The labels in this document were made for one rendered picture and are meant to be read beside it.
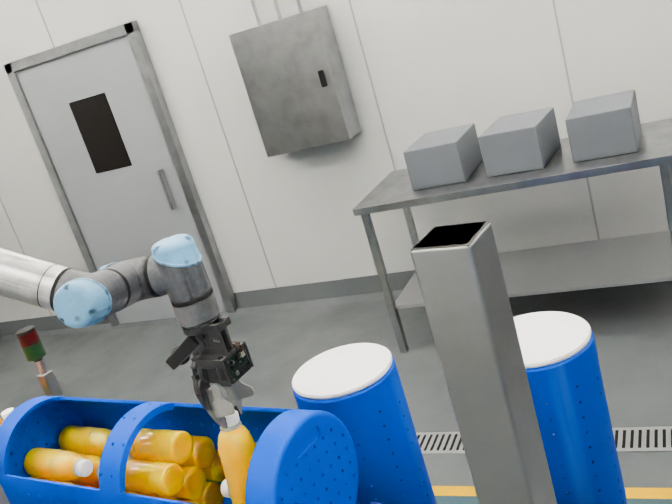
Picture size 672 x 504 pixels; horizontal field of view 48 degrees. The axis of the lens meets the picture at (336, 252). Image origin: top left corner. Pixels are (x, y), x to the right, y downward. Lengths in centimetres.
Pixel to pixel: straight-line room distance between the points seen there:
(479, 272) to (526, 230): 417
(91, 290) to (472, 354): 68
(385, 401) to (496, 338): 127
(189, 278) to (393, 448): 92
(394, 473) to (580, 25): 306
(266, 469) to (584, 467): 88
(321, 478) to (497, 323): 86
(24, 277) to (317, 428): 60
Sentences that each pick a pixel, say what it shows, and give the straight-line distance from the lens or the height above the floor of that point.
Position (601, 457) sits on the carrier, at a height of 73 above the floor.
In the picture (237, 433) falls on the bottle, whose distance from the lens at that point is 144.
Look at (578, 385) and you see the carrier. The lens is 188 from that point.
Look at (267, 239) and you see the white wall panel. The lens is 546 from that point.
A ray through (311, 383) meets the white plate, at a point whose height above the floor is 104.
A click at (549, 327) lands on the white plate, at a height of 104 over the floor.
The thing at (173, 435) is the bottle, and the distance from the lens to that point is 169.
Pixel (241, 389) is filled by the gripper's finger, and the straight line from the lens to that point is 143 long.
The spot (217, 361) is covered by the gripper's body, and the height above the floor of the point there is 142.
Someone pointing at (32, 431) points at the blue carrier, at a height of 116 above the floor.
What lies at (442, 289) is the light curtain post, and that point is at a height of 166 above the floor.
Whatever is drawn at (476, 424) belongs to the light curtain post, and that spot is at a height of 151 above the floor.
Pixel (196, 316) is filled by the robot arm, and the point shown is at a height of 150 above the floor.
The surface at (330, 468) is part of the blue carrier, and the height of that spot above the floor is 110.
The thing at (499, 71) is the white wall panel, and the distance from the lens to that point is 460.
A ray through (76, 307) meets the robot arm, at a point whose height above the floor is 161.
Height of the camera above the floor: 192
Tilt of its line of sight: 17 degrees down
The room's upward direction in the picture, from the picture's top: 17 degrees counter-clockwise
